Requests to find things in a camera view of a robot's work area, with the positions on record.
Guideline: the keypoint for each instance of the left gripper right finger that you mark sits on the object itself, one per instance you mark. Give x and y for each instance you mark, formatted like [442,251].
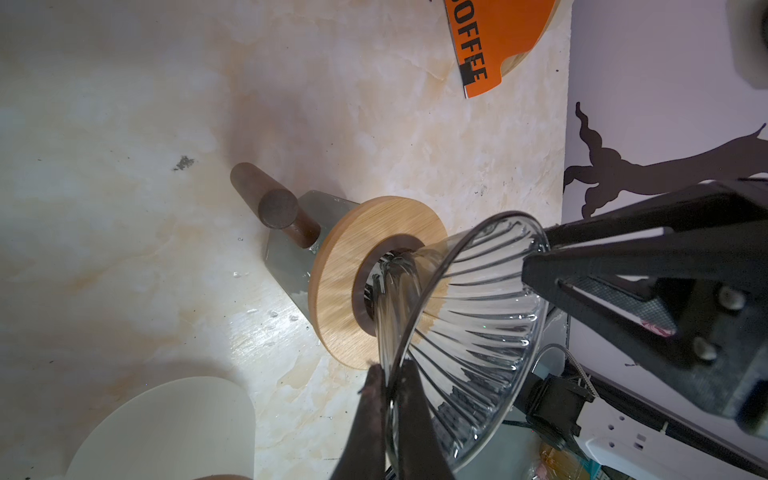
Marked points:
[419,455]

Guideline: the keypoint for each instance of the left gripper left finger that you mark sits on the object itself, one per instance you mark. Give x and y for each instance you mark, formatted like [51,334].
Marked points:
[364,455]

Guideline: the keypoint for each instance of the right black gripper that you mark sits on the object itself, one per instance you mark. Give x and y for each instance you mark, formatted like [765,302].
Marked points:
[690,307]

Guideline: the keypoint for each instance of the grey glass dripper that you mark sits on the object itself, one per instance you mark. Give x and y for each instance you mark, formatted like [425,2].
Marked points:
[460,310]

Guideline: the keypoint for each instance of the grey glass measuring cup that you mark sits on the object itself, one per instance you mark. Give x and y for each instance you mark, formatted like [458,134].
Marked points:
[298,226]

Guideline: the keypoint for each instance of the orange coffee filter pack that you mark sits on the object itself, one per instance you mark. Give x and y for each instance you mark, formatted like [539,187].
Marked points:
[491,37]

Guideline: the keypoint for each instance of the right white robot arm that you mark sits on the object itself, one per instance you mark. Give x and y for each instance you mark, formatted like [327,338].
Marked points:
[632,440]

